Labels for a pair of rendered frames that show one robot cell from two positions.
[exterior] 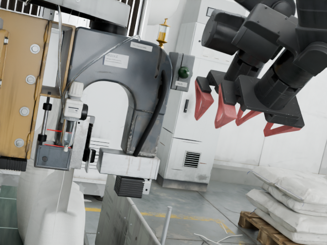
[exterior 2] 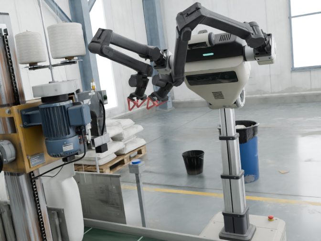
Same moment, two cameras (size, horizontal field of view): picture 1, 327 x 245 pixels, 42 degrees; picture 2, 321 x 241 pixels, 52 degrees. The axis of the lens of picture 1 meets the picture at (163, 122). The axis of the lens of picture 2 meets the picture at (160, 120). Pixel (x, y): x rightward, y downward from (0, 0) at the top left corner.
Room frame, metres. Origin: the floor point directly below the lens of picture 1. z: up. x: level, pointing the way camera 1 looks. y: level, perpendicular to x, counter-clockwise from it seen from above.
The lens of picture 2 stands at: (-0.70, 1.08, 1.44)
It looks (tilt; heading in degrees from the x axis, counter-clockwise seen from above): 10 degrees down; 319
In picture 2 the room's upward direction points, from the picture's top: 7 degrees counter-clockwise
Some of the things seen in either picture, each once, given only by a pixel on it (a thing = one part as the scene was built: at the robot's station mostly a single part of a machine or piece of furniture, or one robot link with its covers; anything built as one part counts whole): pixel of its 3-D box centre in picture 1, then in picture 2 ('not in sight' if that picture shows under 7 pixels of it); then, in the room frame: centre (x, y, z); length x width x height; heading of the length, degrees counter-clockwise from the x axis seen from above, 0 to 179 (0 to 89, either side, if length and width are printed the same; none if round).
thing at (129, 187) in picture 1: (135, 185); (102, 147); (1.05, 0.04, 0.98); 0.09 x 0.05 x 0.05; 109
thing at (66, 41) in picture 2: not in sight; (66, 41); (0.81, 0.29, 1.61); 0.17 x 0.17 x 0.17
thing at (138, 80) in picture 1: (108, 85); (72, 114); (1.14, 0.16, 1.21); 0.30 x 0.25 x 0.30; 19
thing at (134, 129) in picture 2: not in sight; (123, 132); (3.68, -1.94, 0.44); 0.68 x 0.44 x 0.15; 109
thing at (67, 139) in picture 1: (68, 132); (87, 135); (0.92, 0.20, 1.11); 0.03 x 0.03 x 0.06
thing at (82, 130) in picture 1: (78, 142); not in sight; (1.00, 0.19, 1.08); 0.03 x 0.01 x 0.13; 109
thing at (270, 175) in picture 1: (290, 178); not in sight; (3.84, -1.24, 0.56); 0.66 x 0.43 x 0.15; 106
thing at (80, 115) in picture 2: not in sight; (80, 117); (0.68, 0.35, 1.25); 0.10 x 0.08 x 0.12; 134
